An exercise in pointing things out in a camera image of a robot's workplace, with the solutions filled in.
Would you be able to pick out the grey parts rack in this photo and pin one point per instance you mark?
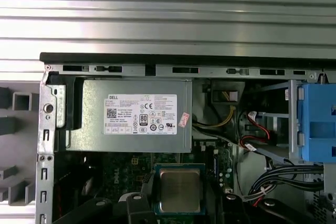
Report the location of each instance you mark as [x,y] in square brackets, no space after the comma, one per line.
[18,134]

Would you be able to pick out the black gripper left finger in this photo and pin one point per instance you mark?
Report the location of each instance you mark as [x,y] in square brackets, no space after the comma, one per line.
[136,211]

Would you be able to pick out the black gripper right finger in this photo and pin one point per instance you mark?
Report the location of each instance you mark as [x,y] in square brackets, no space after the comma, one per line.
[233,211]

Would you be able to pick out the grey power supply unit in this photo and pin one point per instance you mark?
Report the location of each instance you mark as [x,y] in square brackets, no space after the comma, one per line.
[131,142]

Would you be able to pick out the green Dell motherboard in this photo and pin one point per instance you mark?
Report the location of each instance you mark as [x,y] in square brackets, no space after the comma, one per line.
[221,171]

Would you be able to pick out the black PC case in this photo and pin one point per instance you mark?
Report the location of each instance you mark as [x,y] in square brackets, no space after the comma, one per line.
[183,57]

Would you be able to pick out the tall grey disk bay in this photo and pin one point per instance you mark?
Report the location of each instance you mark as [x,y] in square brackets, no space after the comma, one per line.
[292,119]

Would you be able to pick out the silver CPU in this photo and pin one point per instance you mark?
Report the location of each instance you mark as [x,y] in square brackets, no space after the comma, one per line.
[179,190]

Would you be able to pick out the empty blue disk carrier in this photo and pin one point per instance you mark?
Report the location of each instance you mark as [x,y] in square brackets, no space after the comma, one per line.
[317,108]

